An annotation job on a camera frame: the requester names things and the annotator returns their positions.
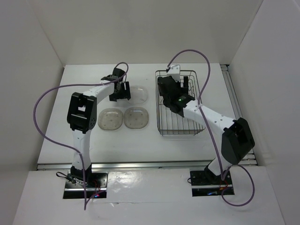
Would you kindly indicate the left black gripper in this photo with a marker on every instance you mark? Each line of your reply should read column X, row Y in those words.
column 113, row 96

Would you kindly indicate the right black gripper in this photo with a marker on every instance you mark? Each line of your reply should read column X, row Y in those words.
column 184, row 89

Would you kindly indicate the clear plate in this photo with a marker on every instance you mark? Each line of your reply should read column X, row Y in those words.
column 139, row 95
column 191, row 88
column 136, row 117
column 110, row 119

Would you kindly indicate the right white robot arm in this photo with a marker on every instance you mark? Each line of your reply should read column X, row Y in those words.
column 232, row 139

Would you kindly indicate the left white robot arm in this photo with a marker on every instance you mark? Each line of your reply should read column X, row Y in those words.
column 82, row 117

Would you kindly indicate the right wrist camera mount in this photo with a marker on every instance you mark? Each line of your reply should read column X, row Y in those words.
column 174, row 72

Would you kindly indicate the wire dish rack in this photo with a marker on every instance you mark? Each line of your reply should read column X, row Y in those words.
column 175, row 123

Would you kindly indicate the front aluminium rail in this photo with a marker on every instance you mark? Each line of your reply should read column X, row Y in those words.
column 129, row 165

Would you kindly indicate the aluminium rail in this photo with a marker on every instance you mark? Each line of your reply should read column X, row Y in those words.
column 129, row 165
column 249, row 159

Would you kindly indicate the right side aluminium rail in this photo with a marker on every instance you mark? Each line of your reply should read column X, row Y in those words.
column 249, row 159

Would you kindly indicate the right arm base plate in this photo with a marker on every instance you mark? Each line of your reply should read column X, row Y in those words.
column 204, row 184

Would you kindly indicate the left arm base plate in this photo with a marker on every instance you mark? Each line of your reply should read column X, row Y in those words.
column 96, row 187

